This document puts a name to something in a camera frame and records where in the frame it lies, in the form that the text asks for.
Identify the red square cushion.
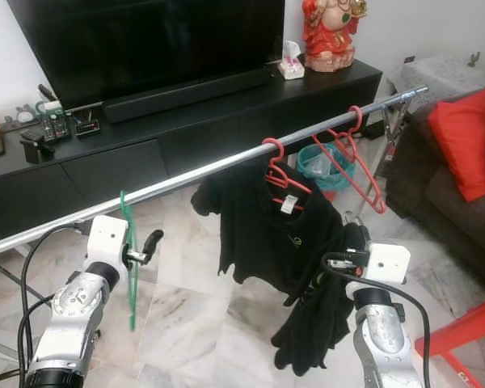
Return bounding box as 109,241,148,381
426,81,485,203

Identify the dark grey fabric sofa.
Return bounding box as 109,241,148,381
385,101,485,285

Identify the small grey figurine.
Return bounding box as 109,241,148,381
16,105,38,124

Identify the red plastic hanger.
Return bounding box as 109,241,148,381
311,105,387,215
262,137,314,213

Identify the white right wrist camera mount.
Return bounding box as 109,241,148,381
364,242,411,285

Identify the black buttoned garment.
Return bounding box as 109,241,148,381
270,222,366,377

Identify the red plastic stool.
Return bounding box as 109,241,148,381
413,294,485,388

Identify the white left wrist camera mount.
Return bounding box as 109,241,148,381
86,215,131,280

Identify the black shirt green print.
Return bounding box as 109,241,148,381
191,158,345,298

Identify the black flat television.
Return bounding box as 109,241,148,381
6,0,286,111

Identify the silver metal clothes rack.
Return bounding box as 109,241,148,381
0,85,431,258

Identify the black television console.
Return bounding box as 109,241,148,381
0,59,384,245

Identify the green mug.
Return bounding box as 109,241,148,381
36,99,64,119

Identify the black soundbar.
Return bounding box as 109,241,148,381
103,66,276,124

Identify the red elephant god statue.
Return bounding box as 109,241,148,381
301,0,369,74

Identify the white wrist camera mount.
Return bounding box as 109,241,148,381
364,242,411,285
86,215,131,280

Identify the side table lace cloth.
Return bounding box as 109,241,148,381
387,53,484,104

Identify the green plastic hanger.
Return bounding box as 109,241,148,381
119,191,143,331

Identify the red bin teal bag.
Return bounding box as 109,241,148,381
297,143,359,203

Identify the black clip stand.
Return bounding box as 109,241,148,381
73,113,103,137

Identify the white tissue box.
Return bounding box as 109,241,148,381
278,40,306,81

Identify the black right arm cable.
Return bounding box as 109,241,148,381
321,251,434,388

